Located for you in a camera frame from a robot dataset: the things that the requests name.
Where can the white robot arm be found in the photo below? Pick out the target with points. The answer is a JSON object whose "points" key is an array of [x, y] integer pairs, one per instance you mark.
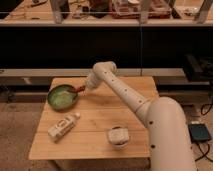
{"points": [[169, 138]]}

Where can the green ceramic bowl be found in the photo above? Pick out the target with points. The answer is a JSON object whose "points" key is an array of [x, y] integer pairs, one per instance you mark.
{"points": [[62, 97]]}

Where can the wooden table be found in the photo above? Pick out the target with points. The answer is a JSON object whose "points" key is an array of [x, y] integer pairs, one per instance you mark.
{"points": [[99, 110]]}

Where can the white bottle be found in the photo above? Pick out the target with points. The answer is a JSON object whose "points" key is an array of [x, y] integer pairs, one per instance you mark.
{"points": [[62, 127]]}

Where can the long wooden shelf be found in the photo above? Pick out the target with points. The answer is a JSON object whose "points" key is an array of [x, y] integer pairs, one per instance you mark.
{"points": [[96, 13]]}

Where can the red tray on shelf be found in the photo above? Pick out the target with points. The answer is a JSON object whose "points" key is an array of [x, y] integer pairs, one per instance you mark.
{"points": [[131, 9]]}

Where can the black box on right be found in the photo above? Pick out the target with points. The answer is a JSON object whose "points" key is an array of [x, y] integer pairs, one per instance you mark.
{"points": [[198, 69]]}

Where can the black foot pedal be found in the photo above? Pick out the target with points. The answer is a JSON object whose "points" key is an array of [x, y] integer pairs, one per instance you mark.
{"points": [[199, 133]]}

